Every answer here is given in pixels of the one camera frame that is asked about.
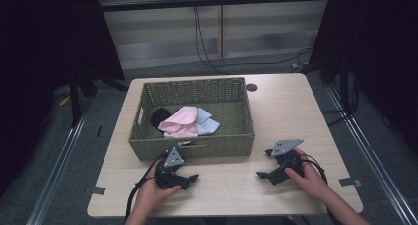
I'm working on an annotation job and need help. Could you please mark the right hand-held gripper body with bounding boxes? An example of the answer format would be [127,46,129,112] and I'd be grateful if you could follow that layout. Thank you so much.
[270,138,306,178]

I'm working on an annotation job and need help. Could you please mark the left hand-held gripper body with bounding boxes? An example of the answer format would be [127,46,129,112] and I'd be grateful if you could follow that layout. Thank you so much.
[155,146,191,190]

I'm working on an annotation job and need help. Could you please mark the green woven basket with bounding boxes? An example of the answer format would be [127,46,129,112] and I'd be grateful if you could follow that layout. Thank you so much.
[127,76,256,162]

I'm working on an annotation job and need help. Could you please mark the pink cloth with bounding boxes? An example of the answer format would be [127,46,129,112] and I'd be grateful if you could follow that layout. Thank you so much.
[157,106,200,139]

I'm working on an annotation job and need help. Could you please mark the black cloth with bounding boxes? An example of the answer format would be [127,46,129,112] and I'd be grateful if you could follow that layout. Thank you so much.
[150,107,173,128]

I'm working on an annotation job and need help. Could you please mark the light blue cloth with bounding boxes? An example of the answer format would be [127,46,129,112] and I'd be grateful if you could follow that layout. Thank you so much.
[194,107,221,137]

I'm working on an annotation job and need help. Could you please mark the person's right hand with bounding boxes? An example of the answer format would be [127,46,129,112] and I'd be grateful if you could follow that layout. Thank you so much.
[284,147,328,203]

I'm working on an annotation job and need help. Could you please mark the person's left hand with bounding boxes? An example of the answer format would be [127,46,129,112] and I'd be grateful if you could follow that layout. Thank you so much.
[135,168,183,217]

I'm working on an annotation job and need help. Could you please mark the black metal stand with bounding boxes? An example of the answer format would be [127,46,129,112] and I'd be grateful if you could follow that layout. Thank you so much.
[67,61,130,128]
[318,51,361,126]

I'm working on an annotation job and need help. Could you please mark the black curtain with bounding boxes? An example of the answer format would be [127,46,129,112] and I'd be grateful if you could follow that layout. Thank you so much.
[0,0,126,197]
[308,0,418,154]

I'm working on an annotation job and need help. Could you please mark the black horizontal bar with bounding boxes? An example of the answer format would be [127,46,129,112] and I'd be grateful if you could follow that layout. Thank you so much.
[98,0,332,13]

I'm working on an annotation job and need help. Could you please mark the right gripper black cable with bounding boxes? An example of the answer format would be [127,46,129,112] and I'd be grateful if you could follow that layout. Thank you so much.
[297,153,343,225]

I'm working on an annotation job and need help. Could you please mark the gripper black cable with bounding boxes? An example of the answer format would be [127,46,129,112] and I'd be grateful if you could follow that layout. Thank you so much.
[124,155,166,221]
[297,153,343,225]

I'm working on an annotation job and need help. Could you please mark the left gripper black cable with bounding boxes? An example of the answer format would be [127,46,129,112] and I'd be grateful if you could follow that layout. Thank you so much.
[124,155,166,221]

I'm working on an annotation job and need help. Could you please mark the metal floor rail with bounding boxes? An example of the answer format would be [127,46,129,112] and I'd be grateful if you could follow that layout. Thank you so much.
[324,84,418,225]
[25,98,94,225]

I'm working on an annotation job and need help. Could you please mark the black hanging cables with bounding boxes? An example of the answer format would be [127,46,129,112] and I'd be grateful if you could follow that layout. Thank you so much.
[192,6,314,76]

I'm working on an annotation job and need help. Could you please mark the wooden wall post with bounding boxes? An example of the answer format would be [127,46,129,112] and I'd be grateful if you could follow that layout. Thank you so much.
[216,0,228,59]

